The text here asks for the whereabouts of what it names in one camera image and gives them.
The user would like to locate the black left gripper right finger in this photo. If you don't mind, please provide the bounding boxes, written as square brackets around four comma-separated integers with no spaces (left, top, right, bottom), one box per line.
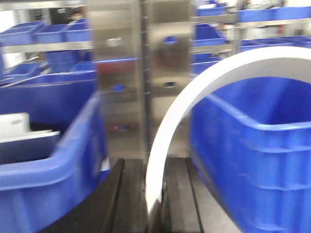
[161,157,240,233]

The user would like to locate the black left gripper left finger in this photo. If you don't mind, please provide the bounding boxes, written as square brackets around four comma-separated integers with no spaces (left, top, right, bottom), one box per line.
[42,159,148,233]

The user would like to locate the white curved PVC pipe piece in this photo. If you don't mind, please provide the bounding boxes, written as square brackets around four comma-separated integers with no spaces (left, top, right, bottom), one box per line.
[145,46,311,216]

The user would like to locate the blue bin left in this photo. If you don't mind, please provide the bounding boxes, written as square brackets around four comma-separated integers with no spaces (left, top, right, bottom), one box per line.
[0,72,106,233]

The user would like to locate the blue bin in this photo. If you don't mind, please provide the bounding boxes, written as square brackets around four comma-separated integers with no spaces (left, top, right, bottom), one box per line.
[0,72,106,233]
[190,77,311,233]

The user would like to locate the blue bin right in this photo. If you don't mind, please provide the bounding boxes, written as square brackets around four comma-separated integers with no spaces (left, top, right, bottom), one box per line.
[190,77,311,233]

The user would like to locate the white box in bin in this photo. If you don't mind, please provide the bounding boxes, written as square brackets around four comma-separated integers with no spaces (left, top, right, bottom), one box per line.
[0,113,60,143]

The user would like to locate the stainless steel rack post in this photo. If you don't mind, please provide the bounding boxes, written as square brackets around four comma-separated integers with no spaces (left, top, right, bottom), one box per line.
[87,0,192,162]

